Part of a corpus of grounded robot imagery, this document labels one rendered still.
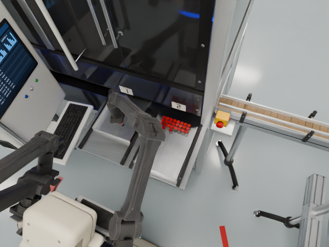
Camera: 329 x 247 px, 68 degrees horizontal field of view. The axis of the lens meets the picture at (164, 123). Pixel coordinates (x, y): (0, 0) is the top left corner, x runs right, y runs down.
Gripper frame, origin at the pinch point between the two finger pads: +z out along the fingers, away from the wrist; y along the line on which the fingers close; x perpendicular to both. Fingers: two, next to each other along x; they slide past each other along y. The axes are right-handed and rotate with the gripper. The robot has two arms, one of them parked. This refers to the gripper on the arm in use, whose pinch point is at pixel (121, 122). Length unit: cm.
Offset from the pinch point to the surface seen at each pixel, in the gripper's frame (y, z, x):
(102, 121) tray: 4.8, 9.6, 15.7
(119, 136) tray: -4.8, 9.4, 2.4
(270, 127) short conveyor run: 7, 6, -86
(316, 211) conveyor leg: -31, 37, -118
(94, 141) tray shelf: -9.6, 9.5, 17.0
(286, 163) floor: 22, 98, -128
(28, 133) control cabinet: -10, 3, 56
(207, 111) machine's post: 6.6, -7.7, -48.8
